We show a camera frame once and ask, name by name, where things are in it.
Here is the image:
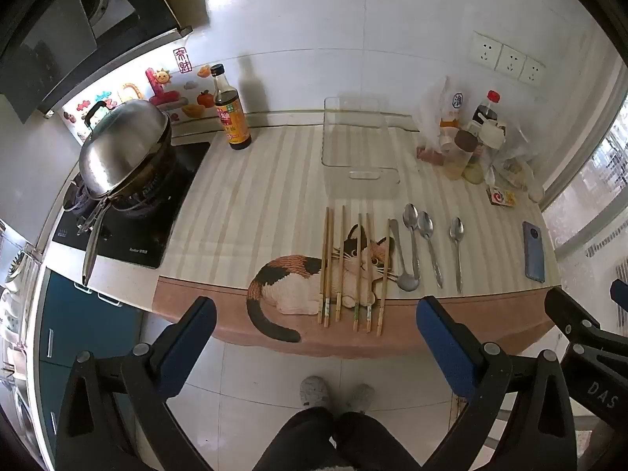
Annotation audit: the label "black range hood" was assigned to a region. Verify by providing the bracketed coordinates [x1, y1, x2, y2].
[0, 0, 193, 124]

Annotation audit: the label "dish rack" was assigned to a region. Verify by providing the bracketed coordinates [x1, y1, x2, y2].
[0, 221, 46, 403]

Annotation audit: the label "red cap dark bottle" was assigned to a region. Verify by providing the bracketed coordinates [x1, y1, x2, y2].
[472, 90, 501, 128]

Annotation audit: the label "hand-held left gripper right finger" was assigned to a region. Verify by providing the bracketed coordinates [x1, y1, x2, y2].
[416, 296, 577, 471]

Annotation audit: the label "oval bowl steel spoon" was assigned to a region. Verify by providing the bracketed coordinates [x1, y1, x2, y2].
[417, 211, 445, 289]
[402, 203, 422, 283]

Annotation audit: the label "person's black trousers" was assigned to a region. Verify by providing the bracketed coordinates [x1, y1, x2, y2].
[252, 406, 425, 471]

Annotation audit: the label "blue grey smartphone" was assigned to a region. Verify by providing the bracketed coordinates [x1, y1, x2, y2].
[521, 221, 547, 284]

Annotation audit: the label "dark soy sauce bottle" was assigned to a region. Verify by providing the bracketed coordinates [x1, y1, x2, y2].
[210, 64, 252, 151]

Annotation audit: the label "row of wooden chopsticks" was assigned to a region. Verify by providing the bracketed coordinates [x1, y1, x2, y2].
[318, 204, 392, 338]

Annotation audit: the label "white plastic cup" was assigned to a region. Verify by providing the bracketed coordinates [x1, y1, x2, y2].
[478, 120, 507, 151]

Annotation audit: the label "white wall socket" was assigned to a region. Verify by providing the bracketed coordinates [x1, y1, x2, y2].
[518, 55, 547, 85]
[466, 31, 502, 70]
[495, 44, 526, 79]

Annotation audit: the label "cartoon wall stickers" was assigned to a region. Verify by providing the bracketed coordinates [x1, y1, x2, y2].
[61, 64, 220, 141]

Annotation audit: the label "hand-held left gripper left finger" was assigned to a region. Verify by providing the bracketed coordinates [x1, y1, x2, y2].
[55, 297, 217, 471]

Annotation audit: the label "steel wok with lid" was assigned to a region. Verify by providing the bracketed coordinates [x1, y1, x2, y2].
[73, 130, 177, 288]

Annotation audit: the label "grey slipper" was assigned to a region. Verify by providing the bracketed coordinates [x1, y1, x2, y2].
[299, 376, 330, 409]
[346, 383, 376, 414]

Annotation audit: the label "blue kitchen cabinet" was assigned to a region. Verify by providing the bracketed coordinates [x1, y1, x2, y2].
[38, 267, 146, 452]

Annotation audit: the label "small oval steel spoon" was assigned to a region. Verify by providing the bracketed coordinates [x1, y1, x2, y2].
[449, 217, 465, 294]

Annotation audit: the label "round bowl steel spoon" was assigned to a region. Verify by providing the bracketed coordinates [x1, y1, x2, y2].
[389, 219, 419, 292]

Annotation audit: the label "black glass gas stove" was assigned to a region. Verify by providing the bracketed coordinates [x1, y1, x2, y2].
[51, 141, 212, 270]

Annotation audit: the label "window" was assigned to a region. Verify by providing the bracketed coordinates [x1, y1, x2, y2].
[542, 103, 628, 286]

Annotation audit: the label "cat printed striped table mat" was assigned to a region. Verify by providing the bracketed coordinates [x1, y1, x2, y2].
[152, 122, 562, 360]

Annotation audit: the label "steel wok lid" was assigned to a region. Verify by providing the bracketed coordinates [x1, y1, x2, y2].
[79, 99, 172, 198]

